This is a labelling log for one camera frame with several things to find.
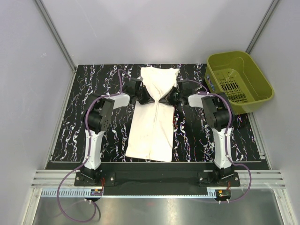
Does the slotted grey cable duct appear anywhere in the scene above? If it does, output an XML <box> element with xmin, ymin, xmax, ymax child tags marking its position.
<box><xmin>41</xmin><ymin>187</ymin><xmax>216</xmax><ymax>199</ymax></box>

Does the olive green plastic basket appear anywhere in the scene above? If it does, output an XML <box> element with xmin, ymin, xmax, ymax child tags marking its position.
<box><xmin>205</xmin><ymin>51</ymin><xmax>274</xmax><ymax>115</ymax></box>

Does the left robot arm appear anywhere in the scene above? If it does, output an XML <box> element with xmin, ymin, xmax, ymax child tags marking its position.
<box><xmin>80</xmin><ymin>77</ymin><xmax>155</xmax><ymax>186</ymax></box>

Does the black patterned table mat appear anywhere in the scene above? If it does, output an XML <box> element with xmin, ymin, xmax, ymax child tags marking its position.
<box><xmin>51</xmin><ymin>64</ymin><xmax>261</xmax><ymax>162</ymax></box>

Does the purple cable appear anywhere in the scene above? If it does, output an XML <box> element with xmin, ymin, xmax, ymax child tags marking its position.
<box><xmin>185</xmin><ymin>79</ymin><xmax>253</xmax><ymax>204</ymax></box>
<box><xmin>56</xmin><ymin>68</ymin><xmax>132</xmax><ymax>222</ymax></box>

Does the aluminium frame post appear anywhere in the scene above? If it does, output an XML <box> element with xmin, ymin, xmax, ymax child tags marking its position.
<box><xmin>33</xmin><ymin>0</ymin><xmax>77</xmax><ymax>72</ymax></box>
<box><xmin>246</xmin><ymin>0</ymin><xmax>281</xmax><ymax>54</ymax></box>

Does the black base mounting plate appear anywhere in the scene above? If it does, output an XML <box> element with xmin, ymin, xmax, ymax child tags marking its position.
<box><xmin>75</xmin><ymin>162</ymin><xmax>240</xmax><ymax>188</ymax></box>

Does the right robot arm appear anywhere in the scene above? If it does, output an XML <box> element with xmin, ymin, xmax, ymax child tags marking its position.
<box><xmin>159</xmin><ymin>80</ymin><xmax>234</xmax><ymax>186</ymax></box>

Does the aluminium rail profile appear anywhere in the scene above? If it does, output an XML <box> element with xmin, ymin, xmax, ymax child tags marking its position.
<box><xmin>31</xmin><ymin>170</ymin><xmax>76</xmax><ymax>188</ymax></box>

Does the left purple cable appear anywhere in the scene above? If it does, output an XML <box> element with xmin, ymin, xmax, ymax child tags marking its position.
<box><xmin>56</xmin><ymin>68</ymin><xmax>132</xmax><ymax>222</ymax></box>

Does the right aluminium frame post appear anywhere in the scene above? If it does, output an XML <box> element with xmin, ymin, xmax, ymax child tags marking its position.
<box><xmin>246</xmin><ymin>0</ymin><xmax>281</xmax><ymax>54</ymax></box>

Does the white t shirt red print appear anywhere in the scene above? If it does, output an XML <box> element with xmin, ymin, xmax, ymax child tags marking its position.
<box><xmin>125</xmin><ymin>67</ymin><xmax>180</xmax><ymax>162</ymax></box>

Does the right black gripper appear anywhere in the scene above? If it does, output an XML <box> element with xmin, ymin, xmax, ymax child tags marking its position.
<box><xmin>158</xmin><ymin>87</ymin><xmax>183</xmax><ymax>107</ymax></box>

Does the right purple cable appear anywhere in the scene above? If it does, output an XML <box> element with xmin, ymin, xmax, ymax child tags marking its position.
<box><xmin>185</xmin><ymin>79</ymin><xmax>253</xmax><ymax>204</ymax></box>

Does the left aluminium frame post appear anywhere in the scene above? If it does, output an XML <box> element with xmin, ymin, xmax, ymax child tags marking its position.
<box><xmin>33</xmin><ymin>0</ymin><xmax>77</xmax><ymax>72</ymax></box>

